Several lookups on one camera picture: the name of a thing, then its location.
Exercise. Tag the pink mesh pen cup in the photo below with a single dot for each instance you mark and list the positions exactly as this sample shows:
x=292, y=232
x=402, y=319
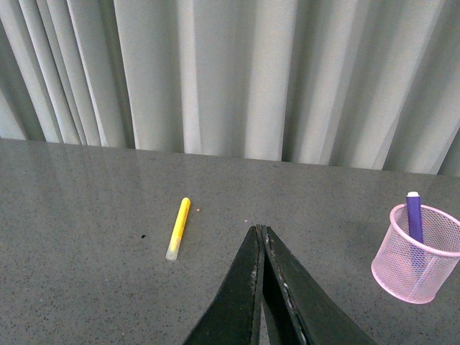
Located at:
x=412, y=271

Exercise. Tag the yellow highlighter pen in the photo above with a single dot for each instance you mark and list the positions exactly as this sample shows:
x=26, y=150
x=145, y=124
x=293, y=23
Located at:
x=178, y=229

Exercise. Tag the purple highlighter pen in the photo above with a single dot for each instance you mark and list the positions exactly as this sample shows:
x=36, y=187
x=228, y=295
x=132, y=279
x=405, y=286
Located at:
x=413, y=203

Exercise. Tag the white pleated curtain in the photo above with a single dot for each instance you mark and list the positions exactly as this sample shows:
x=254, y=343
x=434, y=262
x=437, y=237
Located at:
x=368, y=84

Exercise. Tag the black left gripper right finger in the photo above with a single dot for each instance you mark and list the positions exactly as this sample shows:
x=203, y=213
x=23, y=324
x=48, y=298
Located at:
x=302, y=312

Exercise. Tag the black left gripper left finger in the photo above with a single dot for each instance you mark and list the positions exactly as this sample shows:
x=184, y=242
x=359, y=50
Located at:
x=234, y=316

